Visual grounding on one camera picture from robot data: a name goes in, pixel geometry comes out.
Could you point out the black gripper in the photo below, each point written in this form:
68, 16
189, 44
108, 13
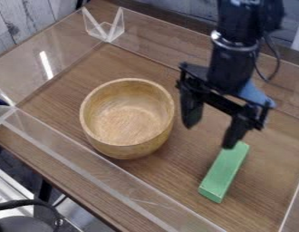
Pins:
223, 85

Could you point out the green rectangular block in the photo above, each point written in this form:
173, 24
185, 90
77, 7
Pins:
223, 172

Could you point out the light brown wooden bowl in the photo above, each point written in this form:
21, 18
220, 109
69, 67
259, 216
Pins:
127, 117

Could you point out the black table leg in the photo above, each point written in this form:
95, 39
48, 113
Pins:
45, 191

